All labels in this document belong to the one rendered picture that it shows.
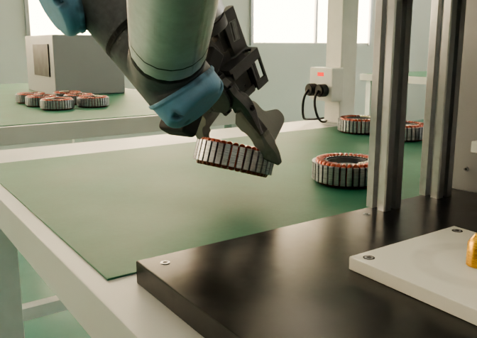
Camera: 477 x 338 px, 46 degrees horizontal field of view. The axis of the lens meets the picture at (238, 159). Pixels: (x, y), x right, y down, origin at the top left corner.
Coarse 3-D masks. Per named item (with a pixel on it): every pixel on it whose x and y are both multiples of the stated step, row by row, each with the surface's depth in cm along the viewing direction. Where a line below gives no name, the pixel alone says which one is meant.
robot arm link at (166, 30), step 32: (128, 0) 43; (160, 0) 40; (192, 0) 40; (128, 32) 49; (160, 32) 44; (192, 32) 45; (128, 64) 56; (160, 64) 49; (192, 64) 50; (160, 96) 55; (192, 96) 54
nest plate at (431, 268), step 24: (408, 240) 52; (432, 240) 52; (456, 240) 52; (360, 264) 47; (384, 264) 47; (408, 264) 47; (432, 264) 47; (456, 264) 47; (408, 288) 43; (432, 288) 42; (456, 288) 42; (456, 312) 40
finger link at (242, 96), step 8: (232, 88) 69; (232, 96) 70; (240, 96) 70; (232, 104) 71; (240, 104) 70; (248, 104) 70; (248, 112) 70; (256, 112) 70; (248, 120) 71; (256, 120) 70; (256, 128) 71; (264, 128) 71
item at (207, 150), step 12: (204, 144) 74; (216, 144) 73; (228, 144) 72; (240, 144) 73; (204, 156) 74; (216, 156) 73; (228, 156) 72; (240, 156) 72; (252, 156) 73; (228, 168) 82; (240, 168) 72; (252, 168) 73; (264, 168) 74
